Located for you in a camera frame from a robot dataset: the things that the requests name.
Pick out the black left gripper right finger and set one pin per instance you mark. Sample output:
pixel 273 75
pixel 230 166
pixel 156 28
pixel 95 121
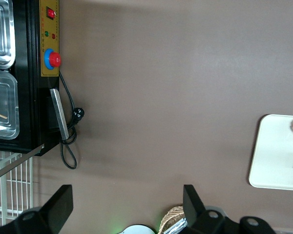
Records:
pixel 193 209

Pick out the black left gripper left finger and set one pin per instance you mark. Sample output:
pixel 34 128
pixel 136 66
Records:
pixel 56 209

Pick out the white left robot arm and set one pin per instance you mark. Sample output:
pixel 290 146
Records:
pixel 139 230

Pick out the cream plastic serving tray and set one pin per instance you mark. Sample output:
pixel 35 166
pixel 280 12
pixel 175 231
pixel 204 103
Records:
pixel 273 151

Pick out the rectangular steel tray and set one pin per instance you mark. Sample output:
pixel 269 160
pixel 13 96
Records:
pixel 0 29
pixel 2 102

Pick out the wicker basket with foil containers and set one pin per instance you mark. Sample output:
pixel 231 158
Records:
pixel 169 217

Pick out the long silver metal lever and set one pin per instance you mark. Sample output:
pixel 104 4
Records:
pixel 17 162

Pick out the black heating appliance yellow panel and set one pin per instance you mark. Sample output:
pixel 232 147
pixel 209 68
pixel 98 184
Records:
pixel 31 97

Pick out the brown tablecloth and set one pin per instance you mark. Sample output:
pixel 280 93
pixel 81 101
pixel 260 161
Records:
pixel 161 97

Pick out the red emergency stop button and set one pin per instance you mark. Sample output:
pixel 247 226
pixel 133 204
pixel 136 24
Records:
pixel 54 59

